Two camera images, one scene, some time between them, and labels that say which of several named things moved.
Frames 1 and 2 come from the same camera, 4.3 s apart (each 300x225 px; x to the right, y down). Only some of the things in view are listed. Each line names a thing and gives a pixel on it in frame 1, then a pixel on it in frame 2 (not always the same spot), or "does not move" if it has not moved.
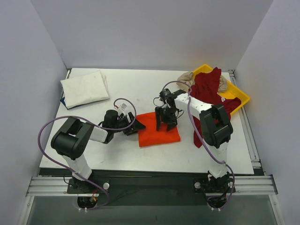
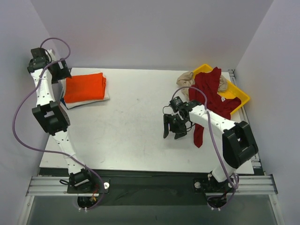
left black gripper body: (129, 126) -> (62, 71)
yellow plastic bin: (231, 91) does not move
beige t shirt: (187, 80) does not move
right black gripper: (167, 116) -> (175, 124)
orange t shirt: (149, 136) -> (85, 87)
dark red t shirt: (205, 87) does not move
